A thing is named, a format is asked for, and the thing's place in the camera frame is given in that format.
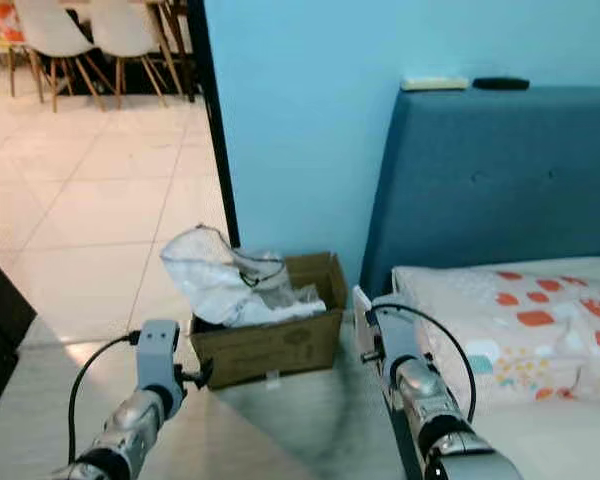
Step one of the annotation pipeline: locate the white remote control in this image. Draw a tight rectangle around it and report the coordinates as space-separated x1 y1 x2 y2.
401 76 469 92

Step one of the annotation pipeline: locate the teal upholstered headboard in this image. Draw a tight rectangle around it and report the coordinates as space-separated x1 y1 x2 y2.
360 85 600 301

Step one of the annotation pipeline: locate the thin black cord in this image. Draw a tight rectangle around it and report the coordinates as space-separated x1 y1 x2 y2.
235 255 286 291

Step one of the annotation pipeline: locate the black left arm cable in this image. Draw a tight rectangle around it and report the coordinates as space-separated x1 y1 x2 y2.
68 330 141 466

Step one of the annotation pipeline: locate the dark door frame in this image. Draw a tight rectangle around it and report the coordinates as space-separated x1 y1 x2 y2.
185 0 241 249

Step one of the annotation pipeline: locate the black remote control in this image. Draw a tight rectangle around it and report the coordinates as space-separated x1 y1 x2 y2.
472 76 531 91

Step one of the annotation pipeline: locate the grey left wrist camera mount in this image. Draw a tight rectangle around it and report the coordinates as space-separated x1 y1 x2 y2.
137 320 183 391

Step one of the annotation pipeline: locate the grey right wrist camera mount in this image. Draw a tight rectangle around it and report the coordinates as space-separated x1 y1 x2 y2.
370 295 421 366

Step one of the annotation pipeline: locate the pink pillow with orange print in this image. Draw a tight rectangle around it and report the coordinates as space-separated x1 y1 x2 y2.
392 262 600 406

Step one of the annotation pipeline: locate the black furniture panel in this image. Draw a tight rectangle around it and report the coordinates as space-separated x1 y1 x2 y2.
0 245 36 431

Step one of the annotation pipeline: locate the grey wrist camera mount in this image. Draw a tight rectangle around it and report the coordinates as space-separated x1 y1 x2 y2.
370 295 421 366
137 320 183 391

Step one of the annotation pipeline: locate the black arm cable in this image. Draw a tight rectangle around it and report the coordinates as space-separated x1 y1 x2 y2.
68 330 141 466
375 302 479 426

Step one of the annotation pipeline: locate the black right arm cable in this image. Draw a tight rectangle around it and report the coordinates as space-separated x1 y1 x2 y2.
375 302 479 426

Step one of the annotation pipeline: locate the white chair with wooden legs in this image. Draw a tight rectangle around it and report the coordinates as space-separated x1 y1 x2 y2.
88 0 161 106
15 0 86 111

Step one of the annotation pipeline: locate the clear crumpled plastic bag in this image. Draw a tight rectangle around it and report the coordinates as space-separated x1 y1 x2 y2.
160 225 326 329

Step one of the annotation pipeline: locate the white printed booklet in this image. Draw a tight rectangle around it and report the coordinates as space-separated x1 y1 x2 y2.
352 285 386 361

